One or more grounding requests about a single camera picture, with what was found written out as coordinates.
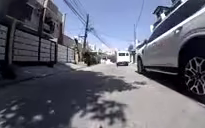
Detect grey slatted fence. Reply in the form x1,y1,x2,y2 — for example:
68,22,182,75
0,18,76,66

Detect bush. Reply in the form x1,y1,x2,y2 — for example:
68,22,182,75
82,50,100,67

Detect white van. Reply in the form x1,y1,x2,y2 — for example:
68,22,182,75
115,50,131,67

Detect white car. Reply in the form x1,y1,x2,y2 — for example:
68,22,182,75
135,0,205,98

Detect grey asphalt road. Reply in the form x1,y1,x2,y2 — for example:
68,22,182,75
0,62,205,128

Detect dark building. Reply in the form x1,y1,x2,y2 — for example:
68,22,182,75
0,0,76,48

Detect utility pole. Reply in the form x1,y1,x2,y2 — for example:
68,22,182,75
81,13,91,54

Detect overhead wires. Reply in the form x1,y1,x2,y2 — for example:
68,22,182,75
62,0,146,50

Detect grey concrete sidewalk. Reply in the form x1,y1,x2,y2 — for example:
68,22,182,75
0,61,88,90

